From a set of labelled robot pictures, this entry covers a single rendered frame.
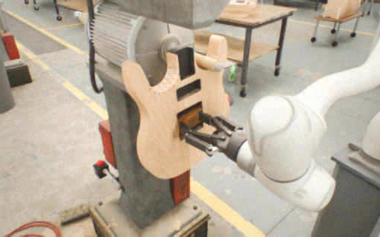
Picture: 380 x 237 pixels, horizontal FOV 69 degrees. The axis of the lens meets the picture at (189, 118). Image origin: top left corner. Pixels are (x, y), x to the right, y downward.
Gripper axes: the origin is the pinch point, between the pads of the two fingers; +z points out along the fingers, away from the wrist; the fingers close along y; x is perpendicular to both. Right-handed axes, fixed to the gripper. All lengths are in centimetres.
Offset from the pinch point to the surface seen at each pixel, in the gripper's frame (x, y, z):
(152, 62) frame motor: 13.1, 1.8, 19.0
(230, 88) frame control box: -10.6, 38.1, 17.8
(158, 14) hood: 31.7, -5.2, 2.2
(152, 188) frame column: -57, 0, 36
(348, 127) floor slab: -129, 217, 18
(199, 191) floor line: -113, 46, 55
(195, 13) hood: 33.1, -4.4, -9.7
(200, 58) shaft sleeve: 16.4, 7.8, 2.8
